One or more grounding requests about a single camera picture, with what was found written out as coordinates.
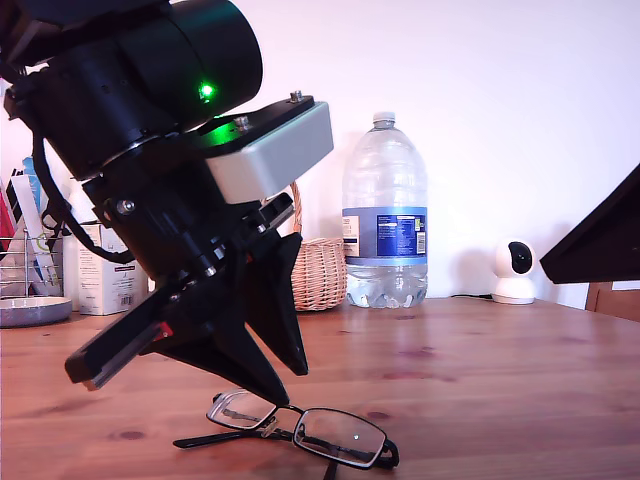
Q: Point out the arm grey camera box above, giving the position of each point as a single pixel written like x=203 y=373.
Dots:
x=270 y=155

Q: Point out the red packet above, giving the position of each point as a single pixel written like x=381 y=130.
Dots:
x=5 y=220

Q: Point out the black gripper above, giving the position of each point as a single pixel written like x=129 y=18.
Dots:
x=165 y=225

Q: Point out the black thin-framed eyeglasses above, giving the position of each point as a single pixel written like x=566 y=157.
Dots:
x=392 y=450

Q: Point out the small white round camera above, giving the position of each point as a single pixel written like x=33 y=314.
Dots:
x=512 y=290

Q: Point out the white printed carton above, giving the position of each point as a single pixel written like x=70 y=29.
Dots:
x=100 y=292

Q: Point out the grey round dish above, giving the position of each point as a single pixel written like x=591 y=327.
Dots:
x=35 y=312

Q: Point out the blue stick sachet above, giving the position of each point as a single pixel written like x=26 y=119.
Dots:
x=29 y=167

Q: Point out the large clear water bottle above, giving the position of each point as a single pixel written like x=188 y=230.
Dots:
x=385 y=235

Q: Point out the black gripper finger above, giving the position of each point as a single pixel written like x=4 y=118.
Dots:
x=605 y=245

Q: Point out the white sachet with green print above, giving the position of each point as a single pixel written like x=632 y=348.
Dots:
x=45 y=265

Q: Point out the white black-striped packet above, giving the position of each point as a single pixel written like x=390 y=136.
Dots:
x=25 y=200

